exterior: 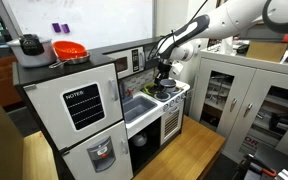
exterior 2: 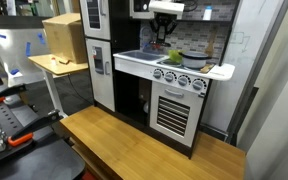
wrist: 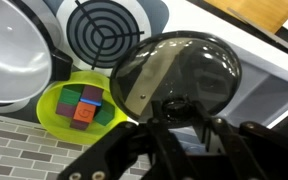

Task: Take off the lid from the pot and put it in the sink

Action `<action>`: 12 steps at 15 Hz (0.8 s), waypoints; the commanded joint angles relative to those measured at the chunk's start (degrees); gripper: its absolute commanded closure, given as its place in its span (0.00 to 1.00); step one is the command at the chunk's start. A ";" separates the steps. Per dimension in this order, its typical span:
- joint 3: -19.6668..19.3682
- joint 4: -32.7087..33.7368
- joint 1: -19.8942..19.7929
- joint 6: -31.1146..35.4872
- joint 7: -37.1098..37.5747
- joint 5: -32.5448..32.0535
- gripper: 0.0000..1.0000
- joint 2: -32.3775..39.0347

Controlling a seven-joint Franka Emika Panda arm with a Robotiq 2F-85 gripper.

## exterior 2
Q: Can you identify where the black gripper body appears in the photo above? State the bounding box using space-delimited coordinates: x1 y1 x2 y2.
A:
152 13 178 26

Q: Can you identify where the grey toy sink basin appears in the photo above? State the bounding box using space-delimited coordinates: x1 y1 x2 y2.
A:
117 49 167 62

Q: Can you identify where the grey cooking pot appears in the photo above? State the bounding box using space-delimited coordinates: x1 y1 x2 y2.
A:
178 50 212 70

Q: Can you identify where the grey toy faucet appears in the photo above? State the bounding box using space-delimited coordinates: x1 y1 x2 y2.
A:
139 26 156 53

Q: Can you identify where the toy microwave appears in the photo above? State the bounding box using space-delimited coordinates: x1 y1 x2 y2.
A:
129 0 155 20

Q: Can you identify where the green bowl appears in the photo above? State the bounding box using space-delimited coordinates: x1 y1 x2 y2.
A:
168 49 184 64

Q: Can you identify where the toy kitchen play set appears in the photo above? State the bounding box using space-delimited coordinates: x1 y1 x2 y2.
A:
78 0 242 159

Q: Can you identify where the round stove burner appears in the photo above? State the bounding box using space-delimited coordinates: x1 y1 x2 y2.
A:
159 59 182 68

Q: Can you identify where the white bottle blue cap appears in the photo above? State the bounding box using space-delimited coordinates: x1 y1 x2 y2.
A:
202 5 213 22

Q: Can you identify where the grey stove knob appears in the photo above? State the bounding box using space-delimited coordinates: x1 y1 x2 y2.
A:
164 71 177 83
191 78 208 92
152 68 164 80
177 74 192 87

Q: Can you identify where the wooden spatula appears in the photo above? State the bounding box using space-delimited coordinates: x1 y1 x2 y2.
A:
204 29 218 58

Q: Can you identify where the small wooden utensil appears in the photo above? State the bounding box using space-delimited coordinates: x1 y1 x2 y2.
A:
199 63 216 74

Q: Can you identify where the white upper fridge door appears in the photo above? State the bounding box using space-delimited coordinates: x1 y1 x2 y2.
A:
79 0 112 41

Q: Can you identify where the white fridge door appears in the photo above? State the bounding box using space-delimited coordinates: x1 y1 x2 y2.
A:
79 0 112 41
85 37 116 112

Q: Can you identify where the white lower fridge door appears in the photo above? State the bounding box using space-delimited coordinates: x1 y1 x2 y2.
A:
85 37 116 112

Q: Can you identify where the white oven door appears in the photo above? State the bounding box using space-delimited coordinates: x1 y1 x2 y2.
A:
149 80 205 148

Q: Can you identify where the cardboard box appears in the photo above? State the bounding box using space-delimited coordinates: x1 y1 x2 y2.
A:
42 12 88 64

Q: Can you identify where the light wooden side table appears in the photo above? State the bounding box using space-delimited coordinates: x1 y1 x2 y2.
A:
27 53 89 118

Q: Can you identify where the wooden bench table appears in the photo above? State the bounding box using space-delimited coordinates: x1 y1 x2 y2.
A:
59 105 246 180

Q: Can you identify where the leaning whiteboard panel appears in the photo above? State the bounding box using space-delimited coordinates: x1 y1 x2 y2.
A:
0 28 50 86

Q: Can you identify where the large wall whiteboard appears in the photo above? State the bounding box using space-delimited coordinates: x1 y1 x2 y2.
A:
202 0 285 134

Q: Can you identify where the black floor cable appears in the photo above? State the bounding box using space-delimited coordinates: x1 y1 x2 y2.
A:
67 73 93 104

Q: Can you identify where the black orange-handled clamp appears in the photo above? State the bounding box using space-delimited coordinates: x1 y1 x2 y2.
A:
0 83 28 104
7 108 61 147

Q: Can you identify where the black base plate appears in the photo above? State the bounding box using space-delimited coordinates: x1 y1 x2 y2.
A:
0 93 85 180

